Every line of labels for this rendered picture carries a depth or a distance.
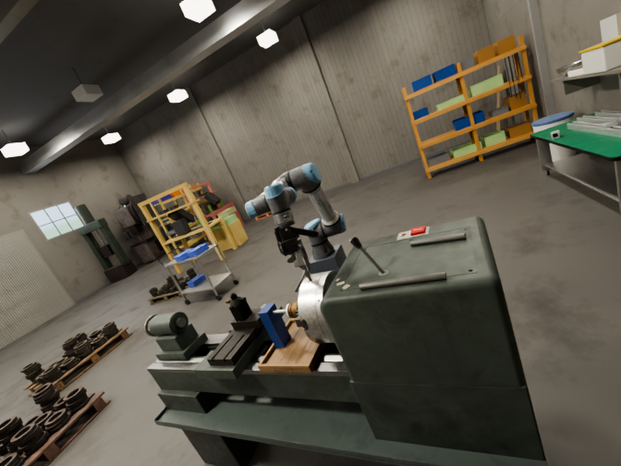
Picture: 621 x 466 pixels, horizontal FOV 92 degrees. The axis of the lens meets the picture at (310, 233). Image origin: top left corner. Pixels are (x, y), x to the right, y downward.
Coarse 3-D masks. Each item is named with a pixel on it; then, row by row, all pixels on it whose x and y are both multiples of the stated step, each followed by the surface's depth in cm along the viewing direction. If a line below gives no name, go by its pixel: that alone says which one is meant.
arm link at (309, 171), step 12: (300, 168) 154; (312, 168) 153; (288, 180) 156; (300, 180) 154; (312, 180) 154; (312, 192) 160; (324, 204) 170; (324, 216) 176; (336, 216) 179; (324, 228) 184; (336, 228) 182
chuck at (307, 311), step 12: (312, 276) 134; (300, 288) 130; (312, 288) 127; (300, 300) 127; (312, 300) 124; (300, 312) 126; (312, 312) 123; (312, 324) 123; (312, 336) 126; (324, 336) 124
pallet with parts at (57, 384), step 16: (80, 336) 509; (96, 336) 532; (112, 336) 508; (128, 336) 522; (64, 352) 499; (80, 352) 465; (96, 352) 474; (32, 368) 448; (48, 368) 438; (64, 368) 448; (32, 384) 456
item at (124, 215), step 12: (132, 204) 1165; (120, 216) 1186; (132, 216) 1184; (144, 216) 1202; (132, 228) 1204; (144, 228) 1247; (144, 240) 1202; (156, 240) 1262; (144, 252) 1223; (156, 252) 1240
